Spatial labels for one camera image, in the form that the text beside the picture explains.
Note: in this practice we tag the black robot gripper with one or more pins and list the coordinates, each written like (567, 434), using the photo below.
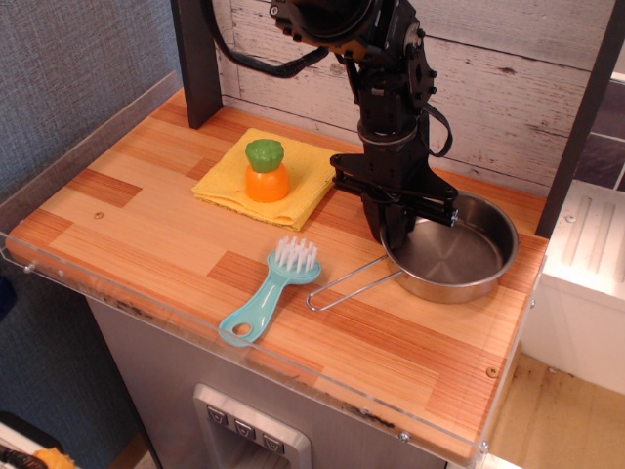
(396, 184)

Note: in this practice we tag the silver pot with wire handle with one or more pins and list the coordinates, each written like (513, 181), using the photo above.
(448, 265)

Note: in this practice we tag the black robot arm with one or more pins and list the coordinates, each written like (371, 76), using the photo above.
(381, 45)

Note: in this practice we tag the yellow folded cloth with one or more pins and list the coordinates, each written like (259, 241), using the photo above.
(309, 172)

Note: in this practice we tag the teal brush with white bristles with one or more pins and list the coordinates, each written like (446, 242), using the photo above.
(292, 262)

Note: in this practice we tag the orange toy carrot green top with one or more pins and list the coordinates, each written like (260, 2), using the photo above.
(266, 178)

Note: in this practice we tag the grey cabinet with dispenser panel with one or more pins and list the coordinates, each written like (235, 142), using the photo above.
(163, 363)

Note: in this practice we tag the clear acrylic left guard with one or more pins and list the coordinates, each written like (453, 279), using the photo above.
(47, 182)

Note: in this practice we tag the orange object bottom left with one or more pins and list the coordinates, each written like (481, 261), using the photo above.
(55, 459)

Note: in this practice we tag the dark left shelf post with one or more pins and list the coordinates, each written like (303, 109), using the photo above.
(198, 62)

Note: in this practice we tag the dark shelf post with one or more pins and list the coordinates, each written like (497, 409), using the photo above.
(198, 62)
(590, 104)

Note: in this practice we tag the dark right shelf post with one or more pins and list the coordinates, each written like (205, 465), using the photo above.
(590, 104)

